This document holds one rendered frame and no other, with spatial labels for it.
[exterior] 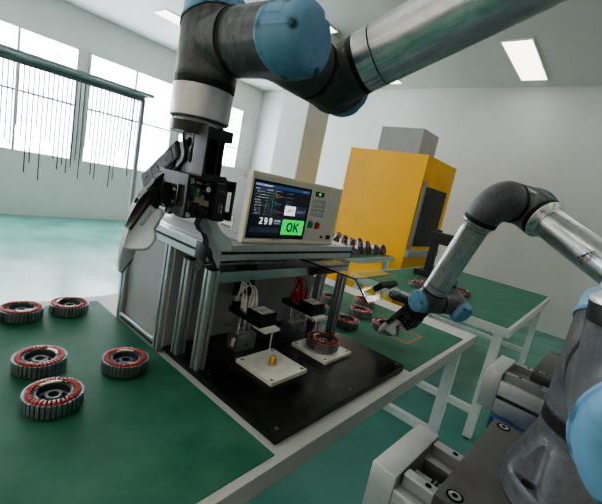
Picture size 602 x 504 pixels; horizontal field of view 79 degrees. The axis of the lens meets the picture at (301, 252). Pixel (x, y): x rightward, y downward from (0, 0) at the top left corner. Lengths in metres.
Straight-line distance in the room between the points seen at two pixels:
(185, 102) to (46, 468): 0.65
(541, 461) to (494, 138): 6.10
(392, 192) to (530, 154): 2.30
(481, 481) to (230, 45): 0.54
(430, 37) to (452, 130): 6.19
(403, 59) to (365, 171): 4.53
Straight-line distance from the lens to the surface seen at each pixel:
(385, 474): 0.53
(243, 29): 0.44
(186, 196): 0.46
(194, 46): 0.50
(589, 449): 0.28
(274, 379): 1.06
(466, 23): 0.49
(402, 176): 4.75
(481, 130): 6.53
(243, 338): 1.18
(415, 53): 0.50
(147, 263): 1.23
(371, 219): 4.87
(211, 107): 0.48
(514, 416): 0.98
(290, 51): 0.41
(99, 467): 0.84
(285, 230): 1.16
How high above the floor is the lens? 1.30
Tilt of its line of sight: 10 degrees down
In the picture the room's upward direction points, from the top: 11 degrees clockwise
